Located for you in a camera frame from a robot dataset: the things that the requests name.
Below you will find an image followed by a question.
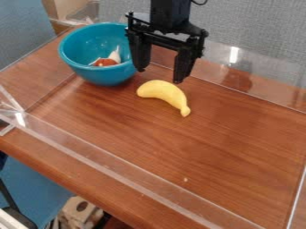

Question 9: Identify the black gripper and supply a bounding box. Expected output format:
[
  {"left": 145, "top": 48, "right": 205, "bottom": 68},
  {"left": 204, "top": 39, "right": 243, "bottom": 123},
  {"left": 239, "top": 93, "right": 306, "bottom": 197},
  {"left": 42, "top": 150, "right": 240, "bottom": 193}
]
[{"left": 125, "top": 0, "right": 208, "bottom": 84}]

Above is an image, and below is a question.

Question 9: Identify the yellow toy banana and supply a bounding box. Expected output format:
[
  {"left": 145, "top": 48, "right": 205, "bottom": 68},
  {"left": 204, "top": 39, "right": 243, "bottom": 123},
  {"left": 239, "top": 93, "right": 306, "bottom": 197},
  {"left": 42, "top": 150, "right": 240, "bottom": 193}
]
[{"left": 136, "top": 80, "right": 191, "bottom": 117}]

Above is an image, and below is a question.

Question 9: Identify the blue bowl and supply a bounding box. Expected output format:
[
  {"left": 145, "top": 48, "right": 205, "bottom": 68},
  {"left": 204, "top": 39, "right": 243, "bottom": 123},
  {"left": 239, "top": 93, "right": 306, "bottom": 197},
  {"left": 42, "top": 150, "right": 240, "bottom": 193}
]
[{"left": 57, "top": 22, "right": 136, "bottom": 86}]

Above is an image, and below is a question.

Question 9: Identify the red and white toy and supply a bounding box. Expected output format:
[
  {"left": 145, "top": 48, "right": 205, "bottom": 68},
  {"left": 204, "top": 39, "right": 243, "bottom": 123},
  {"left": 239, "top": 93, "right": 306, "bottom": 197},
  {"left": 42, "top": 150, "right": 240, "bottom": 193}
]
[{"left": 89, "top": 47, "right": 120, "bottom": 67}]

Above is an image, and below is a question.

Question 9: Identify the clear acrylic barrier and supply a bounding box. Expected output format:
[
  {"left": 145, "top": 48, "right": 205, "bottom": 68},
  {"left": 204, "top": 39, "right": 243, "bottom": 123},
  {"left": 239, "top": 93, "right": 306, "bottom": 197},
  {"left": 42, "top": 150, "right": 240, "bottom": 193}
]
[{"left": 0, "top": 37, "right": 306, "bottom": 229}]

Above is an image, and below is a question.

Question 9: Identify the cardboard box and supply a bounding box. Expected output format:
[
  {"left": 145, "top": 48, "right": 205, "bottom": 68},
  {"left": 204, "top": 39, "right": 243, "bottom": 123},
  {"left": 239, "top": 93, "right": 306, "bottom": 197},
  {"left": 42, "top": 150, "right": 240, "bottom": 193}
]
[{"left": 41, "top": 0, "right": 98, "bottom": 34}]

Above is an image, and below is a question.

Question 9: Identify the wooden block with hole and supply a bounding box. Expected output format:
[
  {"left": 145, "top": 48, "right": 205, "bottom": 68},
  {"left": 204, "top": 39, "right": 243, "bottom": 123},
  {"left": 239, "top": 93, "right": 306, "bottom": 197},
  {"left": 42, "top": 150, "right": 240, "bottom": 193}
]
[{"left": 57, "top": 196, "right": 104, "bottom": 229}]

